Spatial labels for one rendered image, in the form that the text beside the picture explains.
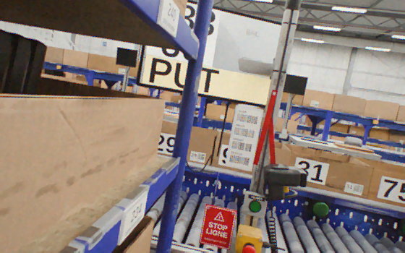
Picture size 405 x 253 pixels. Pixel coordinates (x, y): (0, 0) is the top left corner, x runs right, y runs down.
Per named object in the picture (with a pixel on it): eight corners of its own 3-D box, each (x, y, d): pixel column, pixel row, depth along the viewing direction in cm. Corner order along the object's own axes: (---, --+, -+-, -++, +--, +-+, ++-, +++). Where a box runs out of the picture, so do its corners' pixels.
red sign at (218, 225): (199, 243, 92) (205, 204, 91) (199, 241, 93) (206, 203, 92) (248, 255, 90) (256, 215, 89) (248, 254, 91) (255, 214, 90)
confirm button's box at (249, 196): (241, 215, 88) (246, 193, 87) (241, 210, 91) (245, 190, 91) (264, 220, 87) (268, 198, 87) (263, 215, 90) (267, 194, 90)
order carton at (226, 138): (210, 168, 152) (215, 136, 151) (215, 157, 182) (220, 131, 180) (285, 183, 148) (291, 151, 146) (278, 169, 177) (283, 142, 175)
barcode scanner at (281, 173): (306, 206, 82) (308, 170, 81) (263, 202, 84) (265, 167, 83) (301, 198, 89) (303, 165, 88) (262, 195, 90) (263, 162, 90)
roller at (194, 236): (179, 255, 98) (186, 242, 97) (201, 201, 149) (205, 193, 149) (192, 262, 97) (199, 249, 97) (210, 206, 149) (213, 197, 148)
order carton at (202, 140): (139, 153, 157) (144, 123, 156) (155, 144, 187) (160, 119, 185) (209, 168, 152) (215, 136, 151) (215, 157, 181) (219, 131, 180)
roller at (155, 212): (126, 244, 100) (129, 230, 100) (165, 195, 152) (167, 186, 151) (140, 247, 100) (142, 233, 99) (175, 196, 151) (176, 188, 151)
